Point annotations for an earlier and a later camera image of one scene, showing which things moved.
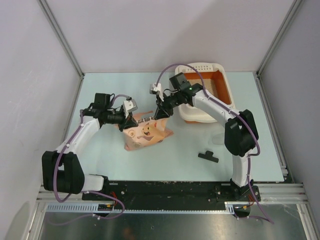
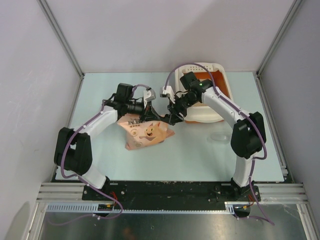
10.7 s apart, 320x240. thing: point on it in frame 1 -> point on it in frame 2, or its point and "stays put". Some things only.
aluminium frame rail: (269, 193) stays put
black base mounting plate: (146, 192) stays put
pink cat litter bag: (149, 131) stays put
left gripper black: (127, 123) -> (148, 113)
